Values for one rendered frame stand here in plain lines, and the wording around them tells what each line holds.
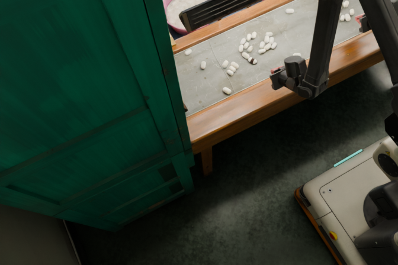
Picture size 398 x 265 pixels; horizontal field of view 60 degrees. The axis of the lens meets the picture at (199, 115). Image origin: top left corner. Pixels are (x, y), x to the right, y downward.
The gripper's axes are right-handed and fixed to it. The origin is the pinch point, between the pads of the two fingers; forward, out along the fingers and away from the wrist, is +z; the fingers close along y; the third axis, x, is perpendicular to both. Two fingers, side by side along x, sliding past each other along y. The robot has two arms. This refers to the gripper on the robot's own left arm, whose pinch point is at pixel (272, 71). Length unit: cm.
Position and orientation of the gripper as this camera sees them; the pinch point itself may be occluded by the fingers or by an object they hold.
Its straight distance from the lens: 141.6
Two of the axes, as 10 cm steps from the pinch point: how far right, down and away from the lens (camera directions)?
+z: -3.2, -3.7, 8.7
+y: -8.9, 4.3, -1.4
